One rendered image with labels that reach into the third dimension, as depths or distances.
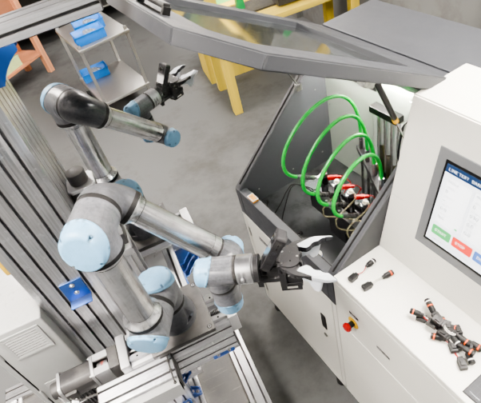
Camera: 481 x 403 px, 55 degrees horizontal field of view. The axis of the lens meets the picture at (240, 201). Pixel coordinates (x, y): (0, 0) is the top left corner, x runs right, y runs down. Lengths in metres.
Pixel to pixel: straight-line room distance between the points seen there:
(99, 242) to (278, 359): 1.74
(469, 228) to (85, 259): 1.04
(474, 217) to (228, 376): 1.47
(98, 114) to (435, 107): 1.06
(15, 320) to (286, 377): 1.46
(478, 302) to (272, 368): 1.36
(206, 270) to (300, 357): 1.56
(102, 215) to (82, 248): 0.09
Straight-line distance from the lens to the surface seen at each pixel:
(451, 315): 1.62
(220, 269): 1.14
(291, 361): 2.64
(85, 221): 1.10
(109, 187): 1.18
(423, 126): 1.47
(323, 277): 1.08
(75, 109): 1.65
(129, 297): 1.27
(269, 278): 1.16
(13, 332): 1.67
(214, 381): 2.44
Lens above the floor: 2.33
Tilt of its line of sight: 42 degrees down
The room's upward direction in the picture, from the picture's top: 17 degrees counter-clockwise
